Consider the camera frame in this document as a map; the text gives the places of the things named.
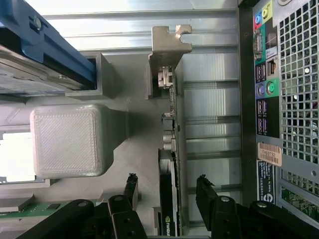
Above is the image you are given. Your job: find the green RAM stick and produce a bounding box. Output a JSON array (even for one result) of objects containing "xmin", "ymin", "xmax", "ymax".
[{"xmin": 0, "ymin": 201, "xmax": 73, "ymax": 220}]

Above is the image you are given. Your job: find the grey printed parts rack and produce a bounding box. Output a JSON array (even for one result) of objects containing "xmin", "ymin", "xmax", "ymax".
[{"xmin": 0, "ymin": 51, "xmax": 186, "ymax": 239}]

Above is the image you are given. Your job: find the open black PC case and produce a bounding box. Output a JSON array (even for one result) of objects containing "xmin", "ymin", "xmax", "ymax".
[{"xmin": 235, "ymin": 0, "xmax": 319, "ymax": 225}]

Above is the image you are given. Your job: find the hard disk with blue caddy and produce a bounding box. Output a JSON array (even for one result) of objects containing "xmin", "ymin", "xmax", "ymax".
[{"xmin": 0, "ymin": 0, "xmax": 97, "ymax": 97}]

